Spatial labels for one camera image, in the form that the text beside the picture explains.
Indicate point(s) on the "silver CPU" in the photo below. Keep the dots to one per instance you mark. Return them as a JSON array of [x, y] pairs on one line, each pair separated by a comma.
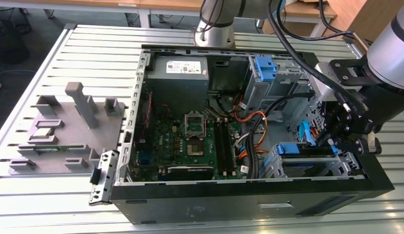
[[42, 133]]

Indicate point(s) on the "hard disk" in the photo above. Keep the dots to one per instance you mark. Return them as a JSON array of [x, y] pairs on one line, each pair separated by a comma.
[[296, 152]]

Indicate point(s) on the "black PC case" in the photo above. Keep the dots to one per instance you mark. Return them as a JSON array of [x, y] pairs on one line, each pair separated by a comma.
[[221, 202]]

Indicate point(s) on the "wooden cabinet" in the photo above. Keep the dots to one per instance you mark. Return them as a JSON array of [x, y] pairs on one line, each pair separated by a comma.
[[368, 14]]

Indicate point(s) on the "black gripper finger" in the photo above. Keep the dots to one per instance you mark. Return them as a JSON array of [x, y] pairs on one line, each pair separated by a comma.
[[337, 122], [358, 143]]

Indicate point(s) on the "silver drive cage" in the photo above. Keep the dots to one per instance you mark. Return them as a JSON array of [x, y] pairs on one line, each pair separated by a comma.
[[286, 85]]

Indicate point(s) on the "blue drive latch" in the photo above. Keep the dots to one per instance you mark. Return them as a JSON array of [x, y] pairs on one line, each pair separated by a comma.
[[265, 70]]

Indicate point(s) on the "green RAM stick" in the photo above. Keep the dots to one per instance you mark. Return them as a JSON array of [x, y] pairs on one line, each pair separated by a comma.
[[63, 148]]

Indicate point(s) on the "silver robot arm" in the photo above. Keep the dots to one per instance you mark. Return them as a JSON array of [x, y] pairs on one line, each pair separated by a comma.
[[393, 48]]

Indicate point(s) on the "grey parts rack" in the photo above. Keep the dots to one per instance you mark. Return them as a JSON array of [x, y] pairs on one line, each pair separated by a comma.
[[75, 143]]

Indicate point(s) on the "silver disk bay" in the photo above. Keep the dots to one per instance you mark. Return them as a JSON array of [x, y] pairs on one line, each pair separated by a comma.
[[309, 160]]

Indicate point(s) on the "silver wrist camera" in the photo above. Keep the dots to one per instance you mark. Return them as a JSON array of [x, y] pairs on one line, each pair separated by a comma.
[[325, 83]]

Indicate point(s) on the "black graphics card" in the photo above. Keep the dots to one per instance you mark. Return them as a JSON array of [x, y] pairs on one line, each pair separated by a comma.
[[189, 173]]

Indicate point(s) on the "black RAM slot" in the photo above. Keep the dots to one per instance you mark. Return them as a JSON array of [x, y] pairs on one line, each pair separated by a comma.
[[229, 146], [219, 146]]

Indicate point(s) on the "grey power supply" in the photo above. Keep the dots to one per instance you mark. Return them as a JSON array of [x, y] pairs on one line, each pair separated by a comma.
[[175, 85]]

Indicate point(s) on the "CPU socket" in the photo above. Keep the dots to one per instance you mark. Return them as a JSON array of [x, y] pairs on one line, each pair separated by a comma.
[[195, 150]]

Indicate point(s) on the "black mesh bin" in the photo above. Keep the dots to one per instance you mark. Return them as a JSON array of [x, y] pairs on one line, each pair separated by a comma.
[[10, 48]]

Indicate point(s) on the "silver slot latch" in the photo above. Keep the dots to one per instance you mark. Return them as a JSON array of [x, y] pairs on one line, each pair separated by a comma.
[[106, 175]]

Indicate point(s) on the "wooden desk white frame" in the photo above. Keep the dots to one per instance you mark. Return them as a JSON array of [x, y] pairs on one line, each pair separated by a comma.
[[107, 3], [302, 14]]

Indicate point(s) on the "green motherboard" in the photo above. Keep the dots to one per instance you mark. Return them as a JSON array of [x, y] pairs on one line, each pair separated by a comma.
[[166, 146]]

